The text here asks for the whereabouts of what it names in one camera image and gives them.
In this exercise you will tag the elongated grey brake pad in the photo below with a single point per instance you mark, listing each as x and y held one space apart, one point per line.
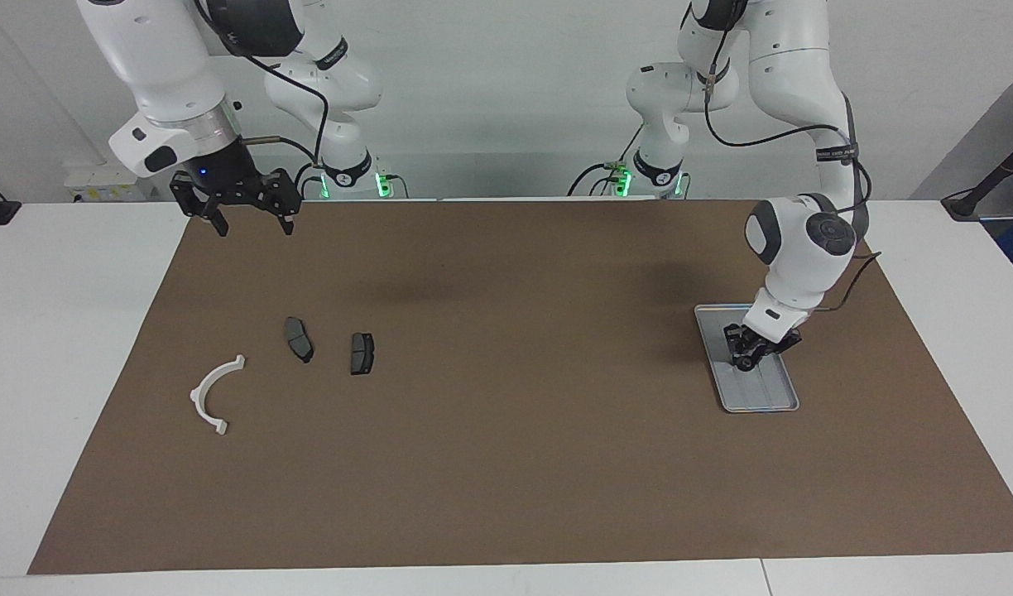
298 338

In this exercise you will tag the white box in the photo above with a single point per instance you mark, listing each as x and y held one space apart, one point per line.
84 186

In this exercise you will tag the brown table mat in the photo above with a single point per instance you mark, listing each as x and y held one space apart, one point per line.
506 463

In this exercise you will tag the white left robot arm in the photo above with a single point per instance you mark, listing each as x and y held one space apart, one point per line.
796 265

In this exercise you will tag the white semicircular bracket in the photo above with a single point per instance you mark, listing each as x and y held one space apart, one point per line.
196 396

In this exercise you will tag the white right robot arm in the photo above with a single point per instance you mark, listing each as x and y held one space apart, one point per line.
167 74

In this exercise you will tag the black stand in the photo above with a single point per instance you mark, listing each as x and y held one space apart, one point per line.
966 205

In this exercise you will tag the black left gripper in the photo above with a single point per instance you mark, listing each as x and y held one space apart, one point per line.
763 339

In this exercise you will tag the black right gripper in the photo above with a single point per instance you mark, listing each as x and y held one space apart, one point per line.
246 192

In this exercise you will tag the silver metal tray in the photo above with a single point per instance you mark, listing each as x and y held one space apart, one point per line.
763 393

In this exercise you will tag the rectangular dark brake pad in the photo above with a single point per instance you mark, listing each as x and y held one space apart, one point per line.
362 354

